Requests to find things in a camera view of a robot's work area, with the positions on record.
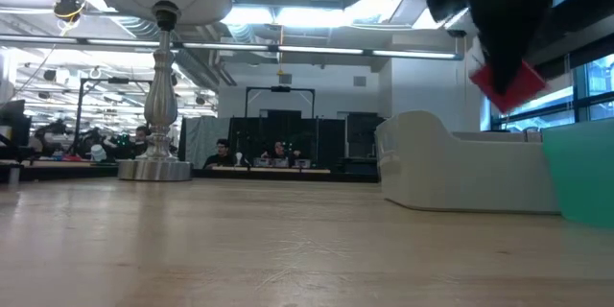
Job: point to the grey cloth cover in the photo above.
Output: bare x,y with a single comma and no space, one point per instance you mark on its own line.
204,139

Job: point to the black monitor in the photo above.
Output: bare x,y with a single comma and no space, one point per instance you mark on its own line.
16,125

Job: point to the person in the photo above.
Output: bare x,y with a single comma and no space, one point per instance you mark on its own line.
142,136
222,151
279,149

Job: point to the window with dark frame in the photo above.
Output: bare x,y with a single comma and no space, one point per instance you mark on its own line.
599,81

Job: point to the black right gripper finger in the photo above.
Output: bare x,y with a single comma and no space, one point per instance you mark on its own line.
506,53

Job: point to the black partition panels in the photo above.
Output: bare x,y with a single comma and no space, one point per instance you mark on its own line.
268,129

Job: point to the black cabinet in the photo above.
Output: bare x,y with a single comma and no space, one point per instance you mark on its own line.
360,134

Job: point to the red plug adapter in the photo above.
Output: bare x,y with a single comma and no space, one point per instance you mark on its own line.
527,85

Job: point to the background wooden desk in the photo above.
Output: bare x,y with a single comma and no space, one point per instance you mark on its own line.
288,171

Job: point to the white plastic bin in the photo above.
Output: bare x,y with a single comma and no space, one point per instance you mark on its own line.
455,172

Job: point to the long ceiling light bar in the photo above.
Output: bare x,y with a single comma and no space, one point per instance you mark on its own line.
316,50

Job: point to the black metal frame rig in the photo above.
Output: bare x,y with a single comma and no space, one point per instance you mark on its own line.
115,80
280,88

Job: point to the teal translucent tray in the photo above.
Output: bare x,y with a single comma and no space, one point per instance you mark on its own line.
583,177

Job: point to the silver lamp with white shade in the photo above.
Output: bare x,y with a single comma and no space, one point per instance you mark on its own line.
160,105

